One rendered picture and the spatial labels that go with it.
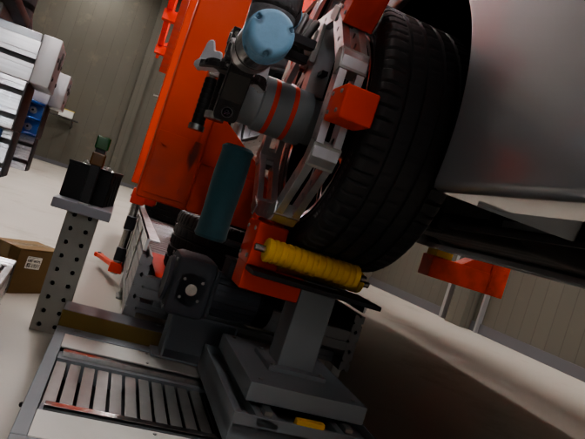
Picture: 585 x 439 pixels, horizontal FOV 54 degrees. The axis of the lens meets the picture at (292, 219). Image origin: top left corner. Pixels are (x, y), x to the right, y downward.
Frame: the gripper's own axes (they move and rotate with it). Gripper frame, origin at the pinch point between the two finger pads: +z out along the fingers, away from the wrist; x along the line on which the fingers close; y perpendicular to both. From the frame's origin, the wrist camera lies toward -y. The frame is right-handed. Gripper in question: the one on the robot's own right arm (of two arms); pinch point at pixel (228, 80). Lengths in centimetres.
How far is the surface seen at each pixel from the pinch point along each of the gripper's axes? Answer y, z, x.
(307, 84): 10.0, 19.3, -21.4
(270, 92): 3.9, 15.1, -12.1
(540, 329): -53, 383, -437
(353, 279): -33, 7, -44
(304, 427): -67, -3, -39
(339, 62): 11.1, -5.1, -20.4
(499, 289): -25, 257, -276
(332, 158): -8.6, -5.2, -25.2
